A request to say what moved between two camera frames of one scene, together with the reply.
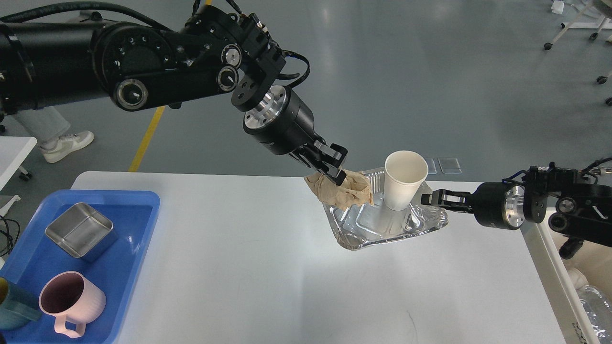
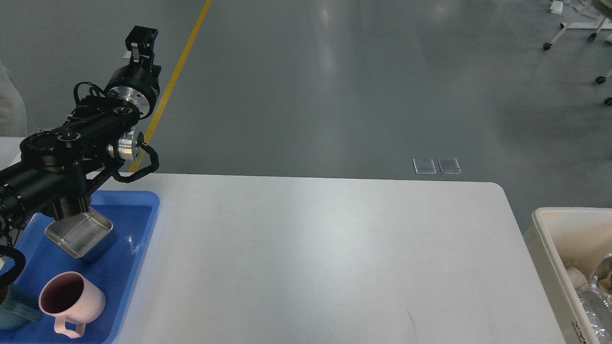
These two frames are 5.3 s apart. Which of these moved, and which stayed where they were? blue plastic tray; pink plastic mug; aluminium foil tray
Moved: aluminium foil tray
Stayed: pink plastic mug; blue plastic tray
